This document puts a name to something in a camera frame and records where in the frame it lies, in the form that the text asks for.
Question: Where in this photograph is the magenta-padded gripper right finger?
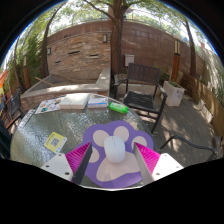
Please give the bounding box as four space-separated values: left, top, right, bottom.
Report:
132 142 184 185

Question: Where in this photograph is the wooden stick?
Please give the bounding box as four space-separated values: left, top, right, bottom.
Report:
34 77 56 87

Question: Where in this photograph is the white and blue book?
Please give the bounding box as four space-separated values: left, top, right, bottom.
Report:
87 96 110 110

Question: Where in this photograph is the wooden lamp post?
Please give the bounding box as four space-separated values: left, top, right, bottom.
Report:
172 33 182 83

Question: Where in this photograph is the thick tree trunk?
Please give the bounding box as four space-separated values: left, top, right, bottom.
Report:
108 0 127 76

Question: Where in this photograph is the yellow square card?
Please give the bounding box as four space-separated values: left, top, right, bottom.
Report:
43 131 68 154

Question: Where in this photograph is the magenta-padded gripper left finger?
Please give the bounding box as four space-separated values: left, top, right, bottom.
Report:
40 142 94 185

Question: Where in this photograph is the black metal mesh chair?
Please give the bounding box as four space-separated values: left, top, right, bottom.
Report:
0 118 13 160
5 88 26 127
156 134 224 164

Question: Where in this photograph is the low white rectangular planter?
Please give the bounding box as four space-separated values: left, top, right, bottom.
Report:
198 98 215 124

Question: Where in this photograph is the purple paw-shaped mouse pad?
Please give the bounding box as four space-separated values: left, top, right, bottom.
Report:
79 120 155 190

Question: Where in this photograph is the white computer mouse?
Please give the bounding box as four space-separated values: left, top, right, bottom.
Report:
103 135 127 164

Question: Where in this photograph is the green wipes pack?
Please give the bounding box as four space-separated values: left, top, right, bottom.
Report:
108 101 129 115

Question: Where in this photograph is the dark slatted wooden armchair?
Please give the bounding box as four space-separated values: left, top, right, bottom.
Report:
113 62 169 134

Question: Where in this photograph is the white square planter box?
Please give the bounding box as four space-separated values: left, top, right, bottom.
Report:
163 80 186 108

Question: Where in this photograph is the narrow printed leaflet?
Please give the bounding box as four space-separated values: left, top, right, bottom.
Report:
17 109 36 130

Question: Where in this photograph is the grey electrical wall box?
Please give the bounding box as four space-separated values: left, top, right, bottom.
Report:
124 54 136 68

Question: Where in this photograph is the colourful printed magazine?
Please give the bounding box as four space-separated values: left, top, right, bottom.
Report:
34 96 66 115

